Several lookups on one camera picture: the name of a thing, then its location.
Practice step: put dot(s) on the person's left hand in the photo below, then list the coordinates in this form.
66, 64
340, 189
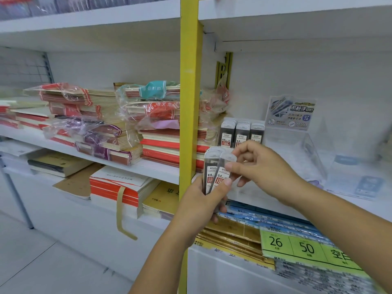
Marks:
196, 211

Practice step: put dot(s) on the person's right hand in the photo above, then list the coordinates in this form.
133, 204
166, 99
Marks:
269, 171

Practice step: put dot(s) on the person's left thumb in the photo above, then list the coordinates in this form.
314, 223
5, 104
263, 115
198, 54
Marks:
222, 189

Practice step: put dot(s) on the person's right thumb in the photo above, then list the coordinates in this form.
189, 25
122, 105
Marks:
240, 168

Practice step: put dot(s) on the black pencil lead case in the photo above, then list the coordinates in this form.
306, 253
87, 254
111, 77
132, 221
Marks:
221, 172
209, 168

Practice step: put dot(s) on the person's right forearm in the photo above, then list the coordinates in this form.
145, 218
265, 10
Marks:
343, 232

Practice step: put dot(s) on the person's left forearm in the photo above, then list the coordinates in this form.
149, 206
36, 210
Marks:
165, 263

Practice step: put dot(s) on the rows of boxed lead cases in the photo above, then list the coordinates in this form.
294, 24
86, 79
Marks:
242, 133

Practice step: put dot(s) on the stack of gold packets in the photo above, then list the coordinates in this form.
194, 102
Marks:
232, 235

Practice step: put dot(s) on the clear acrylic display stand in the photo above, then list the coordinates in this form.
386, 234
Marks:
294, 150

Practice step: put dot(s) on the yellow cover book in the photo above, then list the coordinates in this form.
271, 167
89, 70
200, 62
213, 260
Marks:
165, 199

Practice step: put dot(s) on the stack of blue packets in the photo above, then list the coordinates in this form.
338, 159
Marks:
275, 220

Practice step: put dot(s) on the plastic wrapped notebook bundle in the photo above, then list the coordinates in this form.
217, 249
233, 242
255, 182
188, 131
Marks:
214, 99

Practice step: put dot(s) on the grey printed display card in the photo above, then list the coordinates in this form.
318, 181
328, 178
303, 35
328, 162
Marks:
291, 113

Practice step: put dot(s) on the red edged notebook stack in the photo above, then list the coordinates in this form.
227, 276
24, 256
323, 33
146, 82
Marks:
159, 146

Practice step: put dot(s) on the green price label strip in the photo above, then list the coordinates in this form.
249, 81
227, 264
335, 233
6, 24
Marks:
306, 249

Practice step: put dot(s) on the red label wrapped notebook stack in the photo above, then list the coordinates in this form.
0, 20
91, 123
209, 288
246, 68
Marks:
153, 110

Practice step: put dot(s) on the white shelf board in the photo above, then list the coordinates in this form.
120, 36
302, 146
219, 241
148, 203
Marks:
291, 21
92, 27
92, 159
352, 208

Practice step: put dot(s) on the white blue printed packet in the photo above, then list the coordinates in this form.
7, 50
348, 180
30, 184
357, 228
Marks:
358, 186

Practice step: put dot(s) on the teal label wrapped notebook stack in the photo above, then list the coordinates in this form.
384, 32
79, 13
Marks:
150, 88

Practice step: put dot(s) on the purple striped wrapped notebook stack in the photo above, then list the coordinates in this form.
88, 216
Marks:
101, 140

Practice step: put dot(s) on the kraft brown notebook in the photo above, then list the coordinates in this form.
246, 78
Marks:
76, 183

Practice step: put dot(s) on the red striped wrapped notebook stack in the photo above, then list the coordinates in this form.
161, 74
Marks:
76, 99

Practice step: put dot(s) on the grey metal shelf leg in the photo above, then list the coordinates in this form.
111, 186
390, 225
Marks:
17, 195

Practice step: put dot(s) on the flat red white notebook stack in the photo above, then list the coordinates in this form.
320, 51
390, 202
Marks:
24, 116

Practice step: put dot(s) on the white paper stack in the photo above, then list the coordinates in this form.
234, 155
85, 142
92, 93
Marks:
15, 148

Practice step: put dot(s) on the row of wrapped packets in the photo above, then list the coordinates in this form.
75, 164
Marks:
61, 4

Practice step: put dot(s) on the yellow shelf upright post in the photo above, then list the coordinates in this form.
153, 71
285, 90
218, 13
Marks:
190, 88

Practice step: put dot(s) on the yellow slotted wall bracket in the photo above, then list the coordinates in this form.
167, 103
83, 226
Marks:
223, 70

